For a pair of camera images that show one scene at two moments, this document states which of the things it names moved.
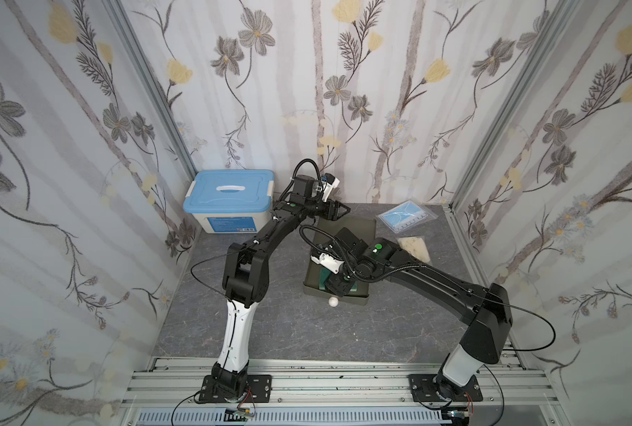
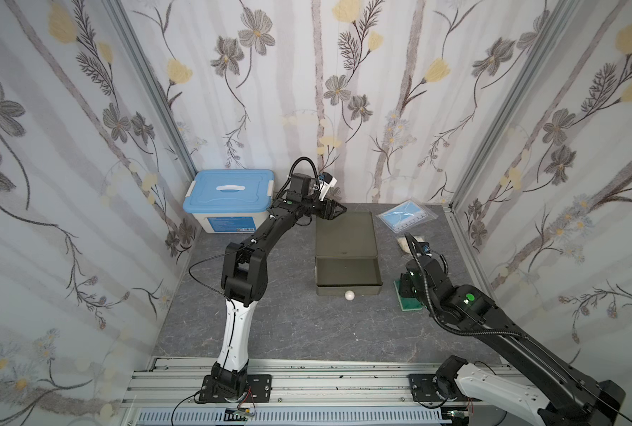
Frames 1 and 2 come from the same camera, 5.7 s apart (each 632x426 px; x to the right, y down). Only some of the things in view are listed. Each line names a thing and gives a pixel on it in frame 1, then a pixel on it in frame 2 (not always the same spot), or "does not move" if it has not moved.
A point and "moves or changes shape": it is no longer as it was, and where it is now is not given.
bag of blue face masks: [408, 214] does not move
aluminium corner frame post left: [137, 50] does not move
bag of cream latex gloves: [415, 246] does not move
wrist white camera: [327, 185] does not move
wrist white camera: [328, 262] → [425, 248]
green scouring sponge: [324, 272] → [406, 303]
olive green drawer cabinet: [327, 229] moves or changes shape
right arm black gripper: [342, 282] → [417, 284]
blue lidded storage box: [231, 201] does not move
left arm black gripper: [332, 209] does not move
